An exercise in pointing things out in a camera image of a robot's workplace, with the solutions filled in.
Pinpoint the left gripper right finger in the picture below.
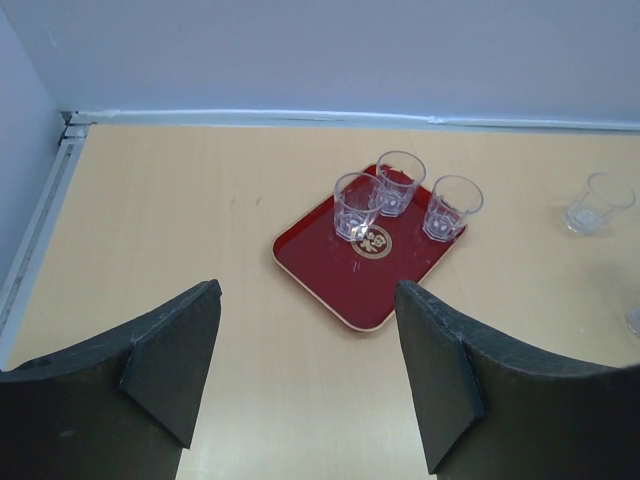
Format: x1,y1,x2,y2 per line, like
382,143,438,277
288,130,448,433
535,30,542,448
394,281,639,479

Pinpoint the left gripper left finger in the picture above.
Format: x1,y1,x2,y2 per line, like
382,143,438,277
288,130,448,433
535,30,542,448
1,279,222,479

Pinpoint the clear glass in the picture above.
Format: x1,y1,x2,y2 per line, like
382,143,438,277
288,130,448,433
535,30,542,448
333,172,387,242
376,150,427,218
422,174,484,243
564,172,636,235
625,307,640,337

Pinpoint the red lacquer tray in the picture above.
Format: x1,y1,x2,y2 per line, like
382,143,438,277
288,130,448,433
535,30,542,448
272,186,463,332

